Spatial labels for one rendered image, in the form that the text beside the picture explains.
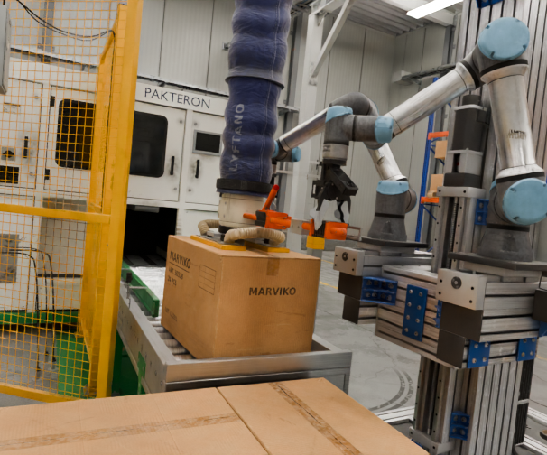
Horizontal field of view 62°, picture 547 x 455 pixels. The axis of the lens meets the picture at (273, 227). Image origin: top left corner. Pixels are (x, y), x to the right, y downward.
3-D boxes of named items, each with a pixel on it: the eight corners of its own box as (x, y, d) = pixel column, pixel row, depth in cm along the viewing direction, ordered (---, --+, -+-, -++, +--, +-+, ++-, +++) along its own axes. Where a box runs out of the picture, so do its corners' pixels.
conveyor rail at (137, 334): (95, 282, 352) (97, 257, 351) (102, 282, 354) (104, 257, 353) (159, 424, 145) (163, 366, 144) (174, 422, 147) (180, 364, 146)
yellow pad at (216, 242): (190, 239, 194) (190, 227, 194) (211, 240, 199) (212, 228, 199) (221, 250, 165) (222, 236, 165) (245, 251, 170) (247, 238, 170)
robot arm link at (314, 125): (365, 105, 179) (265, 163, 201) (373, 111, 189) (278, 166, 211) (353, 79, 182) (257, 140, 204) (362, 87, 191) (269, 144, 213)
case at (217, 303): (160, 323, 204) (168, 235, 202) (240, 320, 225) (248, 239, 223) (210, 374, 153) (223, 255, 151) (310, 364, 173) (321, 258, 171)
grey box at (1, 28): (-7, 93, 188) (-2, 19, 186) (8, 96, 190) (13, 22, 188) (-13, 84, 170) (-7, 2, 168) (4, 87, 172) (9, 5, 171)
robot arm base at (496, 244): (496, 255, 147) (500, 224, 146) (543, 262, 134) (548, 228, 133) (465, 254, 139) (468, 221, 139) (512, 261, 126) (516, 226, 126)
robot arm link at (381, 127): (394, 121, 138) (356, 119, 140) (394, 113, 127) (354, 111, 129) (391, 147, 138) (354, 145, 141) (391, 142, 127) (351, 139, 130)
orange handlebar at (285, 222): (208, 213, 208) (209, 205, 208) (267, 218, 223) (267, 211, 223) (332, 237, 128) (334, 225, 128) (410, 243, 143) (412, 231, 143)
